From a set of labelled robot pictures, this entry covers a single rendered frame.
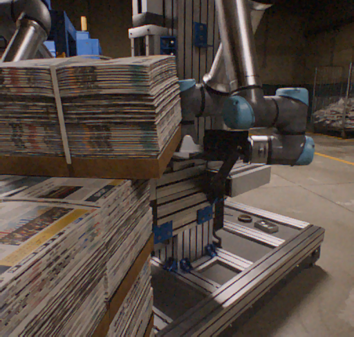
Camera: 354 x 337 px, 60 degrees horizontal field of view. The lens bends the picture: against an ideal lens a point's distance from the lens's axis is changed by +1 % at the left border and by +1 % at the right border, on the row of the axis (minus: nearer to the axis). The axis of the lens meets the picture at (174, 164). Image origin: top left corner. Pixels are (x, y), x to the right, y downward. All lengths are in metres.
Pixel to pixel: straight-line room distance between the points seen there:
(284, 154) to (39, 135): 0.56
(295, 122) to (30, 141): 0.60
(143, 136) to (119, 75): 0.12
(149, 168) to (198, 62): 0.81
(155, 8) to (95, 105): 0.77
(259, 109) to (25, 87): 0.48
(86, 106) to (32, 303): 0.36
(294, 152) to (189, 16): 0.74
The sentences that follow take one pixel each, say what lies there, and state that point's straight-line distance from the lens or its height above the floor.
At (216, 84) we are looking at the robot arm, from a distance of 1.05.
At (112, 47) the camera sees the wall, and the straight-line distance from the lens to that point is 9.88.
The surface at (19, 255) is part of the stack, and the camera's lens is 0.39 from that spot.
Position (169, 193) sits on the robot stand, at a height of 0.69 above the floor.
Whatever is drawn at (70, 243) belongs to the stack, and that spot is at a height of 0.81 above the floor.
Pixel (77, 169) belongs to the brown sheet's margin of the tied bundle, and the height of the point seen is 0.85.
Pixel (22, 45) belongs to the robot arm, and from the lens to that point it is 1.10.
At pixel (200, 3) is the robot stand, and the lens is 1.39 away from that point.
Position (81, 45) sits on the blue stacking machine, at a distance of 4.71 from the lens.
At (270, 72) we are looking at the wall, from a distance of 11.06.
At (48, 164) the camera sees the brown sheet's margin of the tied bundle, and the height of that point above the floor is 0.86.
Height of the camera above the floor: 1.00
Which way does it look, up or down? 13 degrees down
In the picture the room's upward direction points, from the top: straight up
